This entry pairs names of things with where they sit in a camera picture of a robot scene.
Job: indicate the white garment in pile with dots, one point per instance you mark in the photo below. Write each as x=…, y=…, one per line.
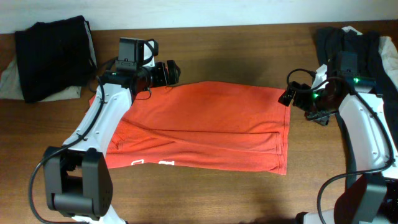
x=388, y=53

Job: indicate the orange t-shirt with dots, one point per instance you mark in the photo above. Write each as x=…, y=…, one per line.
x=210, y=125

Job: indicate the beige folded garment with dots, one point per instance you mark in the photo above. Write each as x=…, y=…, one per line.
x=11, y=87

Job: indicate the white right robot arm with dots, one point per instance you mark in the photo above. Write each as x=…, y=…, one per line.
x=372, y=198

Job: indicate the dark clothes pile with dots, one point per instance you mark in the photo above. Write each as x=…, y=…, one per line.
x=329, y=41

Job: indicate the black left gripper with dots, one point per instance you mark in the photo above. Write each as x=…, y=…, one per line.
x=163, y=78

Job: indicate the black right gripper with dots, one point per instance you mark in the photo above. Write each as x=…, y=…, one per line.
x=319, y=117

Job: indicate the black folded garment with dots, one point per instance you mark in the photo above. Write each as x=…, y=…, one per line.
x=54, y=56

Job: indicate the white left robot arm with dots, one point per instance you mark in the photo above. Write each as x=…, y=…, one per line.
x=77, y=180

